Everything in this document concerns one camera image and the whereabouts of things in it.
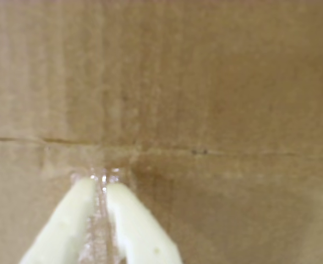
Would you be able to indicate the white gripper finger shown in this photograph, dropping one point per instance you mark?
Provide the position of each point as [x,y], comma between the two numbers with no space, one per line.
[67,222]
[139,228]

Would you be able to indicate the clear shiny tape strip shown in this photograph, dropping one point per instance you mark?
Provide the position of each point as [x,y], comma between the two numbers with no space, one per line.
[100,198]

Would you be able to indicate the brown cardboard sheet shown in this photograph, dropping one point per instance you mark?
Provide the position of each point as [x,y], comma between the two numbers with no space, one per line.
[205,82]

